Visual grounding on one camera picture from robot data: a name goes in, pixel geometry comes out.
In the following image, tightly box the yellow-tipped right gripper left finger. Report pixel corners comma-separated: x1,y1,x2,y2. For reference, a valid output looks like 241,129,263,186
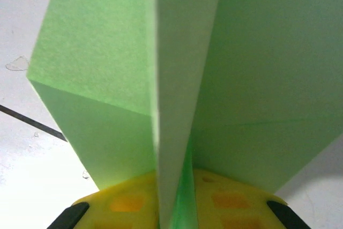
46,169,162,229

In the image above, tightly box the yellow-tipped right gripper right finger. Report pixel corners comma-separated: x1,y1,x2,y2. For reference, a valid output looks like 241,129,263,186
192,168,309,229

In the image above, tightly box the light green paper sheet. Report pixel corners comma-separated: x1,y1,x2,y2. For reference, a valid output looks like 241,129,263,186
26,0,343,229

